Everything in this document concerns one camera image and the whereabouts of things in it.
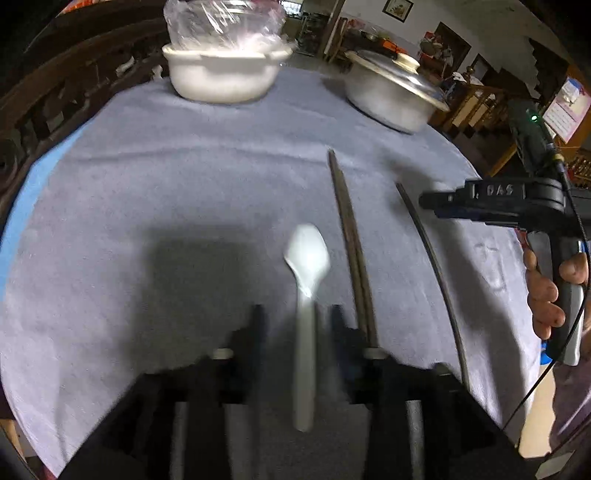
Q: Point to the metal pot with lid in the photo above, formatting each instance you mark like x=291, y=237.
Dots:
x=401, y=76

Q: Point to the plastic-wrapped bowl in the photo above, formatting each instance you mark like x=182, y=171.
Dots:
x=221, y=23

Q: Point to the white plastic spoon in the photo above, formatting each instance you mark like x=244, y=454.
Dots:
x=304, y=258

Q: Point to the carved wooden sideboard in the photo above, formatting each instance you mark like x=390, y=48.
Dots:
x=69, y=83

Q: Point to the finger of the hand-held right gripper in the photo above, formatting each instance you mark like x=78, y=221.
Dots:
x=441, y=204

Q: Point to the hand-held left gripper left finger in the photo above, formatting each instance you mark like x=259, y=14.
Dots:
x=244, y=350

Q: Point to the wooden staircase railing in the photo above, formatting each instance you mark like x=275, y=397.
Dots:
x=480, y=106

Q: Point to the dark wooden chair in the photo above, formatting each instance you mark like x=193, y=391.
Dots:
x=334, y=39

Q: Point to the grey tablecloth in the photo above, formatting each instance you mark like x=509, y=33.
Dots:
x=161, y=184

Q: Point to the blue table cover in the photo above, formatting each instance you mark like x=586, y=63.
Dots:
x=23, y=194

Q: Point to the framed wall picture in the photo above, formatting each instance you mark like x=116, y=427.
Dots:
x=398, y=10

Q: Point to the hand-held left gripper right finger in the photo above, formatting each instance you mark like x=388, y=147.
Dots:
x=344, y=350

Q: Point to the pink wall calendar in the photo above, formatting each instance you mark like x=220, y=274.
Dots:
x=565, y=110

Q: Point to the person's right hand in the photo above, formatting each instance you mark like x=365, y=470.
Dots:
x=545, y=304

